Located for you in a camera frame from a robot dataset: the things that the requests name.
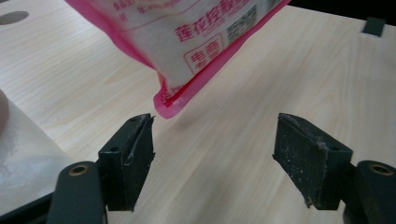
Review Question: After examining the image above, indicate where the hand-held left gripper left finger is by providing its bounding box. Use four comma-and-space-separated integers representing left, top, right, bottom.
97, 112, 156, 213

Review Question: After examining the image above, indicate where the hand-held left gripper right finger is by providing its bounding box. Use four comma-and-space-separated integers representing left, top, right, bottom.
272, 112, 354, 211

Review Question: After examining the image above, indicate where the pink and white powder bag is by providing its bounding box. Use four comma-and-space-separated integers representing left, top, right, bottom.
64, 0, 292, 120

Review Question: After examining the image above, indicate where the black tape piece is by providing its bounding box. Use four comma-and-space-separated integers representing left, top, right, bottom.
361, 17, 388, 38

